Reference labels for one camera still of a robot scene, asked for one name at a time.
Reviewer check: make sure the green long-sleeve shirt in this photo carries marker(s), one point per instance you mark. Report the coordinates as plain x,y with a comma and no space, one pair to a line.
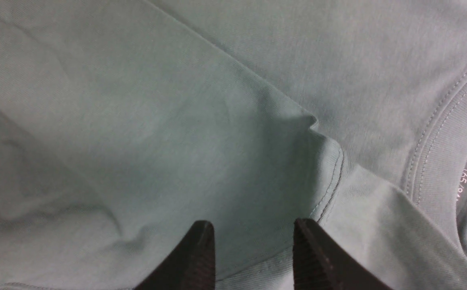
124,121

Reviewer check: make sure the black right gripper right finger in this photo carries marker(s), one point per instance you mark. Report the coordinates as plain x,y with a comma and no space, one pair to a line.
319,263

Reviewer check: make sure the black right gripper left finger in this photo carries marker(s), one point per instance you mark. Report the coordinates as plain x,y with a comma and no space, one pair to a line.
191,264

